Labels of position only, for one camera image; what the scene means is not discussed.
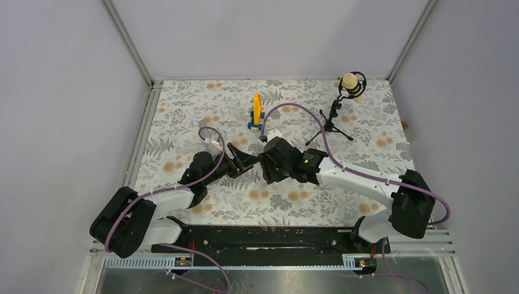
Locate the blue yellow toy block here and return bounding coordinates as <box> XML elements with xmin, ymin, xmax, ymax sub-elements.
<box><xmin>247</xmin><ymin>93</ymin><xmax>265</xmax><ymax>130</ymax></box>

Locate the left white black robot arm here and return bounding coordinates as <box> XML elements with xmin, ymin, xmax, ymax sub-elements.
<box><xmin>89</xmin><ymin>143</ymin><xmax>259</xmax><ymax>258</ymax></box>

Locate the white slotted cable duct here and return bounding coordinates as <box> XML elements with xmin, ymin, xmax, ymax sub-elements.
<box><xmin>103</xmin><ymin>254</ymin><xmax>366</xmax><ymax>271</ymax></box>

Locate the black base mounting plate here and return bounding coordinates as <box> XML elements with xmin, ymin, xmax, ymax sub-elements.
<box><xmin>174</xmin><ymin>224</ymin><xmax>391</xmax><ymax>266</ymax></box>

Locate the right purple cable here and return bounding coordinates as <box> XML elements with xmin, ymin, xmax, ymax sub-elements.
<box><xmin>259</xmin><ymin>103</ymin><xmax>452</xmax><ymax>293</ymax></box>

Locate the black microphone tripod stand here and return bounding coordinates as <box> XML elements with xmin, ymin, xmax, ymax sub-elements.
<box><xmin>305</xmin><ymin>99</ymin><xmax>354</xmax><ymax>146</ymax></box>

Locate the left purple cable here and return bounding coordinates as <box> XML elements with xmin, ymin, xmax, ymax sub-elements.
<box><xmin>104</xmin><ymin>126</ymin><xmax>232</xmax><ymax>293</ymax></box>

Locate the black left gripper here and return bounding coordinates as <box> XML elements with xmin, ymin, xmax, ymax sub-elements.
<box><xmin>203</xmin><ymin>143</ymin><xmax>260</xmax><ymax>186</ymax></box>

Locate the floral patterned table mat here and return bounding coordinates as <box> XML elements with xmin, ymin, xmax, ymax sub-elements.
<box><xmin>135</xmin><ymin>80</ymin><xmax>414</xmax><ymax>226</ymax></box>

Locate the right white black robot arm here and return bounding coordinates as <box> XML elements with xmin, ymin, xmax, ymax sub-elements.
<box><xmin>258</xmin><ymin>137</ymin><xmax>436</xmax><ymax>252</ymax></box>

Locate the cream foam studio microphone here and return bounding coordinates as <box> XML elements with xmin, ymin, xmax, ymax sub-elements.
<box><xmin>337</xmin><ymin>71</ymin><xmax>367</xmax><ymax>104</ymax></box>

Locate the grey handheld microphone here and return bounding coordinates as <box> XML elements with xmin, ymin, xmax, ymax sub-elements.
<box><xmin>198</xmin><ymin>120</ymin><xmax>209</xmax><ymax>130</ymax></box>

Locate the purple cable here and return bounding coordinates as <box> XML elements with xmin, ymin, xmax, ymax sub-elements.
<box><xmin>259</xmin><ymin>103</ymin><xmax>452</xmax><ymax>293</ymax></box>
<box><xmin>104</xmin><ymin>126</ymin><xmax>232</xmax><ymax>293</ymax></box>

